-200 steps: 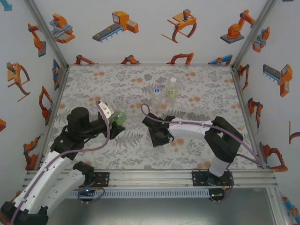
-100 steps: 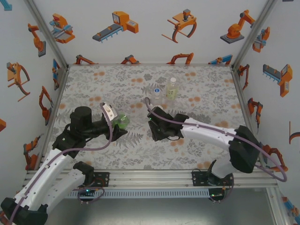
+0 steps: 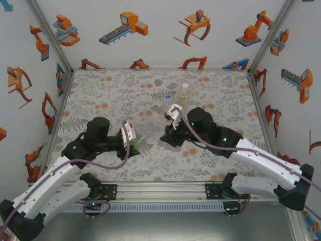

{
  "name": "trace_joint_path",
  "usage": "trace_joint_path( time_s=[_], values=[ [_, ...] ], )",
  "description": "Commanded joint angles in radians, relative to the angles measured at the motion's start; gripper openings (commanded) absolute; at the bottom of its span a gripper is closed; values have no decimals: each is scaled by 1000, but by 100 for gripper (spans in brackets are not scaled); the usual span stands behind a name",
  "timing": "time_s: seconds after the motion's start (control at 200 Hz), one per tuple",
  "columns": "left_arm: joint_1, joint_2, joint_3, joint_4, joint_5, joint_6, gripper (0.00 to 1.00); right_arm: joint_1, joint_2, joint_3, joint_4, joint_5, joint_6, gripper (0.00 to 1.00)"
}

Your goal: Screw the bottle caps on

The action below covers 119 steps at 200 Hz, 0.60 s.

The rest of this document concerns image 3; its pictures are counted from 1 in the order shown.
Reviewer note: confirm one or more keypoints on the green label plastic bottle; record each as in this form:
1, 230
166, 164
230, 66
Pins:
140, 144

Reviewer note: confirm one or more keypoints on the clear unlabelled plastic bottle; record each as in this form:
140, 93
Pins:
167, 104

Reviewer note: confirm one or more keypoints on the yellow label plastic bottle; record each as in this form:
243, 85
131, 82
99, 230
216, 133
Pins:
184, 99

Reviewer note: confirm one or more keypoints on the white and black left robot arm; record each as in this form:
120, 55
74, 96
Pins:
54, 183

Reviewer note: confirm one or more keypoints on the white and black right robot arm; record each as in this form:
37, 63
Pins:
265, 163

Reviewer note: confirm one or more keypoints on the floral patterned table cover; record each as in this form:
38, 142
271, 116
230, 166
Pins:
113, 88

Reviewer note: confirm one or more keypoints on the small circuit board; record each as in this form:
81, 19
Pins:
92, 204
230, 208

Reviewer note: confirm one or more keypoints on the grey metal panel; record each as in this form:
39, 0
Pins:
160, 226

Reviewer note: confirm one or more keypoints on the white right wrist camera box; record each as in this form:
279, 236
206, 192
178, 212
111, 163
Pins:
173, 115

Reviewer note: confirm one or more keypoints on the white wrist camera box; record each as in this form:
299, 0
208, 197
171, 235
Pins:
132, 133
173, 115

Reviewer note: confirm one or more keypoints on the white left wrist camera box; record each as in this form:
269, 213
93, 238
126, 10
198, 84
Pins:
132, 133

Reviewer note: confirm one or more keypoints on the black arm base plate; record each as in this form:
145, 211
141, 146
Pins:
213, 190
111, 188

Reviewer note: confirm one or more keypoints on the aluminium side rail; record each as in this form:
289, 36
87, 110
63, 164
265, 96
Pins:
261, 110
59, 110

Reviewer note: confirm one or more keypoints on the wide aluminium base rail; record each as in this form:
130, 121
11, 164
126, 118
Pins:
160, 190

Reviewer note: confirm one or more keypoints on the thin aluminium cross rail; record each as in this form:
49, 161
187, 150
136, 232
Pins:
160, 69

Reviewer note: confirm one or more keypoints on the aluminium frame post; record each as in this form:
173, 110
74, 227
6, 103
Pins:
50, 35
272, 35

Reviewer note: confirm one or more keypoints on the aluminium frame leg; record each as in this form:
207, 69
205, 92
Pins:
298, 226

